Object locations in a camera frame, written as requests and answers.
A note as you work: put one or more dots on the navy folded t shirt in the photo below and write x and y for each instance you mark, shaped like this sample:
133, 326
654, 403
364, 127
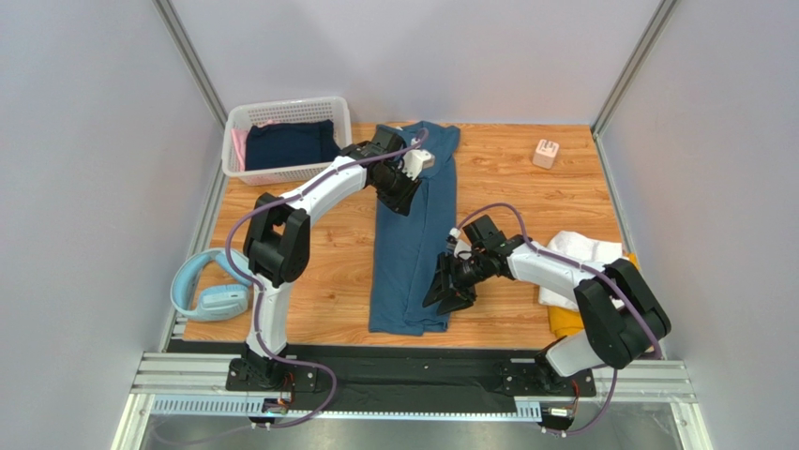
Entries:
290, 144

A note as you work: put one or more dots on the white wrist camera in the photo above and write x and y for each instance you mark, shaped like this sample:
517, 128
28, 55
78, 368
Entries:
415, 161
456, 246

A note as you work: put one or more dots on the right aluminium corner post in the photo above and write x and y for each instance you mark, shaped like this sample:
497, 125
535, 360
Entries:
634, 63

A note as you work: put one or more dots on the white folded t shirt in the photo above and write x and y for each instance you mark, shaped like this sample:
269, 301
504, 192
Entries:
579, 247

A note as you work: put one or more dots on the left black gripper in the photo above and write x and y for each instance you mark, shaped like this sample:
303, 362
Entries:
401, 202

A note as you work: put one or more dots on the aluminium corner post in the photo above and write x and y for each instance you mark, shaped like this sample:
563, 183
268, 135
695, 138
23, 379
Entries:
634, 63
179, 34

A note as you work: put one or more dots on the light blue plastic object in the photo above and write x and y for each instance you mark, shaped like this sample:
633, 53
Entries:
215, 303

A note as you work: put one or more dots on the yellow folded t shirt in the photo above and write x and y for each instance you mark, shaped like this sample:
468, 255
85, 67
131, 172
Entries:
563, 322

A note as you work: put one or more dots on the pink cube block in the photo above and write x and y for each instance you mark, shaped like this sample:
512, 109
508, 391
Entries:
545, 154

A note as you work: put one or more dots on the teal blue t shirt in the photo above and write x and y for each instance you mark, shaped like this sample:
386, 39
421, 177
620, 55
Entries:
406, 248

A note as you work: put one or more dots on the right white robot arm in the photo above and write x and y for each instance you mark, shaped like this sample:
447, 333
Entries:
621, 316

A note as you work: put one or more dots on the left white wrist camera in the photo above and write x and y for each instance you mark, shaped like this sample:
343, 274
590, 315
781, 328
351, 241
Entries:
415, 161

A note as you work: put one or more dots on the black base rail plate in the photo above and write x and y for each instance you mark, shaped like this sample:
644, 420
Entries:
376, 379

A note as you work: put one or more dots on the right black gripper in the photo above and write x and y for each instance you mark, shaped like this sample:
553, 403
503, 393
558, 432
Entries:
459, 280

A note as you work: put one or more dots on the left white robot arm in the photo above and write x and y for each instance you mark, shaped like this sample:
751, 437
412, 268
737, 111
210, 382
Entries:
277, 244

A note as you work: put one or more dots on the white plastic laundry basket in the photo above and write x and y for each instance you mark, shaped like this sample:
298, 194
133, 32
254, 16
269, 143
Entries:
304, 110

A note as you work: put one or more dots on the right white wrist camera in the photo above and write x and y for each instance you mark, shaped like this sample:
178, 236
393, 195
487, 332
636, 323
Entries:
456, 246

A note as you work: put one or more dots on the left aluminium corner post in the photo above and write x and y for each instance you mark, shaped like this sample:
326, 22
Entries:
179, 34

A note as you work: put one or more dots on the pink t shirt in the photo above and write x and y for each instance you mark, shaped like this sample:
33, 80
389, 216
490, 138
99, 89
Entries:
239, 139

